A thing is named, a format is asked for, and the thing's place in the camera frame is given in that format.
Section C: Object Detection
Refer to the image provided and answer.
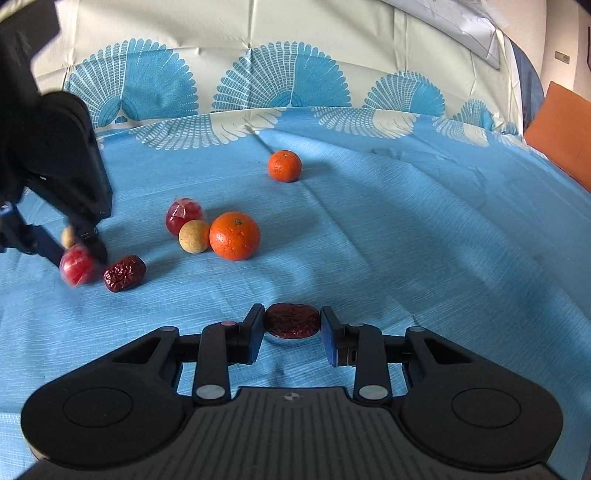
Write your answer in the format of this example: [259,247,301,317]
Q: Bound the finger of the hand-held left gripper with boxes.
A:
[69,216,110,272]
[0,203,66,267]

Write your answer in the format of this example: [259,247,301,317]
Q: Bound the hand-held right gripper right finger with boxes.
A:
[320,305,481,403]

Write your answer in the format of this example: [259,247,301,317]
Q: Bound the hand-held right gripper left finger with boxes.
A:
[111,304,267,407]

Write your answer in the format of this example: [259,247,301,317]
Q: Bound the red fruit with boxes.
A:
[165,198,204,237]
[59,244,98,288]

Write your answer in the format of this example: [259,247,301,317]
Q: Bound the dark red dried date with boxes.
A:
[103,255,147,293]
[264,302,321,339]

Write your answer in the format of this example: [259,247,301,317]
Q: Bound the large orange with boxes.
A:
[209,211,261,262]

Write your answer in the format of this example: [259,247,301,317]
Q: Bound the small orange mandarin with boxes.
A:
[268,150,303,184]

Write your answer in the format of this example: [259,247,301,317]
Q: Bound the blue fan-print blanket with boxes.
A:
[0,0,591,462]

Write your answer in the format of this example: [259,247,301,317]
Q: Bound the orange pillow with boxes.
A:
[524,80,591,192]

